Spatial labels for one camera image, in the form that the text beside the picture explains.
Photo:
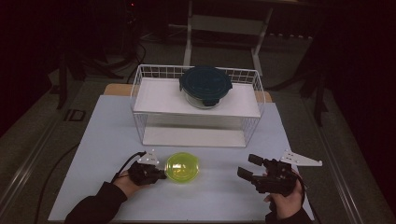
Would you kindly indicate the person's right hand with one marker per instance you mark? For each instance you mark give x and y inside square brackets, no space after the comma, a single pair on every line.
[288,205]

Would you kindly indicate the black floor socket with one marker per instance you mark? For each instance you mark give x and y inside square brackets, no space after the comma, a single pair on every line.
[74,115]

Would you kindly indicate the metal floor rail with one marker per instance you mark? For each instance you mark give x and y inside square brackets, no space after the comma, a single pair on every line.
[25,168]
[336,161]

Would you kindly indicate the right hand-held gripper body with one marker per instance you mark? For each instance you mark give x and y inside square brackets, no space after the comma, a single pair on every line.
[277,180]

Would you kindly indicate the glass container with blue lid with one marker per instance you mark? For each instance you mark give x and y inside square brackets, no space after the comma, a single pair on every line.
[205,82]

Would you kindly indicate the green plastic bowl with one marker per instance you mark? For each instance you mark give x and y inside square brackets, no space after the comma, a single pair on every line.
[182,169]

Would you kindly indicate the black stand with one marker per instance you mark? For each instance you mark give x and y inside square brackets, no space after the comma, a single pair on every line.
[62,87]
[319,102]

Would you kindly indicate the person's left hand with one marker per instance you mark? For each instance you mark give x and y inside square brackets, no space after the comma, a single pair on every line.
[126,183]

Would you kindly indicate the white metal stand frame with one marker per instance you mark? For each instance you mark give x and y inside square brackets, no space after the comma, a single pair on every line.
[187,46]

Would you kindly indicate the dark device with red light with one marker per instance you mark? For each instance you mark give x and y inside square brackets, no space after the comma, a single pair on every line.
[131,12]

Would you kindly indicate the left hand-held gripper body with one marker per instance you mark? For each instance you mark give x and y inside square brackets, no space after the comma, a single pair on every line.
[144,174]

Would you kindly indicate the pale blue table mat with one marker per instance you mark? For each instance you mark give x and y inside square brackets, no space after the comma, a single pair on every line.
[202,202]

